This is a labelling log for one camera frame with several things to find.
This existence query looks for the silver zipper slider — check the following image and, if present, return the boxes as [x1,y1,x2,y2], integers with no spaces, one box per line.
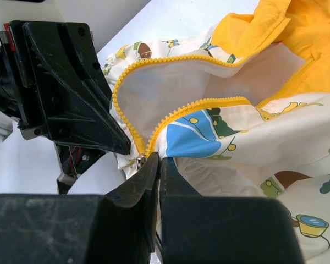
[136,154,147,172]

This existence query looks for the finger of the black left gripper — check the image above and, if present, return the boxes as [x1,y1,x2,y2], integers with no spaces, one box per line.
[23,21,130,155]

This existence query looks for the cream printed kids jacket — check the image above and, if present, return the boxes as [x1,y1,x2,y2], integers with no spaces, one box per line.
[103,1,330,263]

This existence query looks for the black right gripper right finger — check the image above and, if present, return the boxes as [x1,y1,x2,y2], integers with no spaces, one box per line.
[160,158,304,263]

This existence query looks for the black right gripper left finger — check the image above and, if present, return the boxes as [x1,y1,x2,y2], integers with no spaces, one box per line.
[0,153,160,263]

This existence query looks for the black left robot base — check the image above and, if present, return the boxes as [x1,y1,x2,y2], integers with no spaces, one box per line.
[54,143,108,195]

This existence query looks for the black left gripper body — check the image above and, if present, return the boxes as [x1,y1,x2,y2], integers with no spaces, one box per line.
[0,20,48,140]

